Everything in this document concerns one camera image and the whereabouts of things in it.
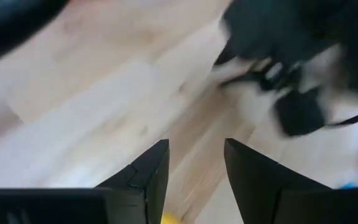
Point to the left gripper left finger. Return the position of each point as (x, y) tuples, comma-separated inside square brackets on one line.
[(154, 189)]

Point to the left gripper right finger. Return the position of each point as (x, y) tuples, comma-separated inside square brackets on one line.
[(253, 193)]

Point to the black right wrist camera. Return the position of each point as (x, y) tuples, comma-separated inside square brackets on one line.
[(300, 113)]

